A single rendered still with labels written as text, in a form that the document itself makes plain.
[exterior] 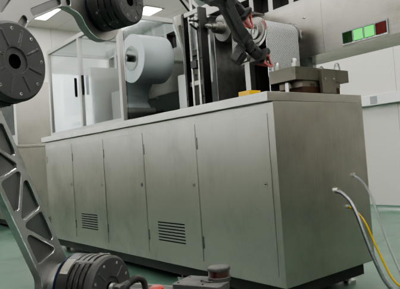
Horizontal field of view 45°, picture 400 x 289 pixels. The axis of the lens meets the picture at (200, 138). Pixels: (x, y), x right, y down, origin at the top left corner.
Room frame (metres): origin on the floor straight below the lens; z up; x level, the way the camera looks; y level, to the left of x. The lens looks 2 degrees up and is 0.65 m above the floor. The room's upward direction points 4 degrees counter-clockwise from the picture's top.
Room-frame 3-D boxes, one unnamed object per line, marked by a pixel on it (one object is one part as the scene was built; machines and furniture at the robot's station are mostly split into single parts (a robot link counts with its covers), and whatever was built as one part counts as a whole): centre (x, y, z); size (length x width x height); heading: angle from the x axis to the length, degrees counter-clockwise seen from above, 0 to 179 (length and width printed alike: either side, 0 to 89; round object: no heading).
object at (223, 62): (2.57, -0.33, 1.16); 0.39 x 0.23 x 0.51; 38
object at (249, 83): (2.39, -0.26, 1.05); 0.06 x 0.05 x 0.31; 128
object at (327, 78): (2.29, -0.62, 0.96); 0.10 x 0.03 x 0.11; 128
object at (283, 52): (2.42, -0.45, 1.11); 0.23 x 0.01 x 0.18; 128
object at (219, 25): (2.57, -0.14, 1.33); 0.06 x 0.06 x 0.06; 38
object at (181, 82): (3.02, 0.05, 1.18); 0.14 x 0.14 x 0.57
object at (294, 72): (2.35, -0.55, 1.00); 0.40 x 0.16 x 0.06; 128
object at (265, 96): (3.15, 0.24, 0.88); 2.52 x 0.66 x 0.04; 38
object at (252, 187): (3.16, 0.23, 0.43); 2.52 x 0.64 x 0.86; 38
